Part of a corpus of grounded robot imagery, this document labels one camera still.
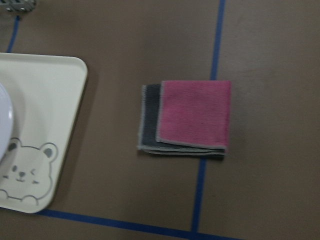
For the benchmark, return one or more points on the white ridged plate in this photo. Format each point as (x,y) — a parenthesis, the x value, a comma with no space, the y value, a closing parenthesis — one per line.
(6,120)

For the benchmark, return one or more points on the cream bear tray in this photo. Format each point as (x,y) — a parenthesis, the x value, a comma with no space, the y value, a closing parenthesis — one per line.
(46,91)

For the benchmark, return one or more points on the grey cloth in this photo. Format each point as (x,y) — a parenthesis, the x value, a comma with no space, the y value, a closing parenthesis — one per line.
(150,104)

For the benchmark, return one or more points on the pink cloth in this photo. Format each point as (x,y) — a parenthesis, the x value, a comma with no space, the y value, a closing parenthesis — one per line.
(194,113)

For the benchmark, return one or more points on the aluminium frame post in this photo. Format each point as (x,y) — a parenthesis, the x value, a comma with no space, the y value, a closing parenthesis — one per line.
(14,6)

